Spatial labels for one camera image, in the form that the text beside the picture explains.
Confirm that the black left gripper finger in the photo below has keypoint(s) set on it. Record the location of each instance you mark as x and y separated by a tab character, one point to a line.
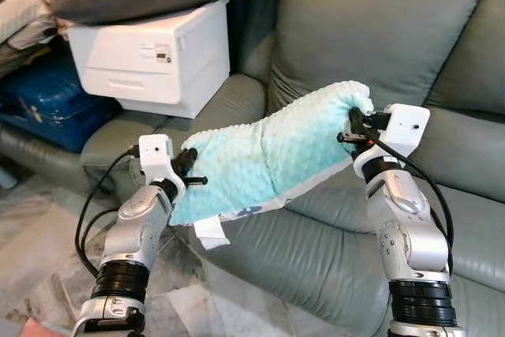
188	159

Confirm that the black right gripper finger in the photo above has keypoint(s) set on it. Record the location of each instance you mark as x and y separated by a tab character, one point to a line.
360	118

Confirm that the mint dotted pillow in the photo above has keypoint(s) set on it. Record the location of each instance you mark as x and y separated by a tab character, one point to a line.
276	147

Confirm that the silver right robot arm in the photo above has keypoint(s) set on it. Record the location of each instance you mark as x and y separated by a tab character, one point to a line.
410	234

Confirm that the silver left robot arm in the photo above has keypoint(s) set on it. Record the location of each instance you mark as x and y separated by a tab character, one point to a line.
130	230

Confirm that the green leather sofa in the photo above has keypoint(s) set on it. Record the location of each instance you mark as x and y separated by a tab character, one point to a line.
371	29

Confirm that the white plastic drawer box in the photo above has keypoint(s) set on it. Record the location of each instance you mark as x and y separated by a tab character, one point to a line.
118	57

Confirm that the blue suitcase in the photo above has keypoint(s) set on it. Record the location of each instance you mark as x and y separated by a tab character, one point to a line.
47	108

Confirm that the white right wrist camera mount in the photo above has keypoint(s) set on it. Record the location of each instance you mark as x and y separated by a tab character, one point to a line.
409	125

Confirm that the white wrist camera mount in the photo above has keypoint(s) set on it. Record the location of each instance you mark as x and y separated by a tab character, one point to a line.
155	155
409	125

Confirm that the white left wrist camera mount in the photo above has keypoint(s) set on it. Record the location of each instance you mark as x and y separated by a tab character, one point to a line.
155	155

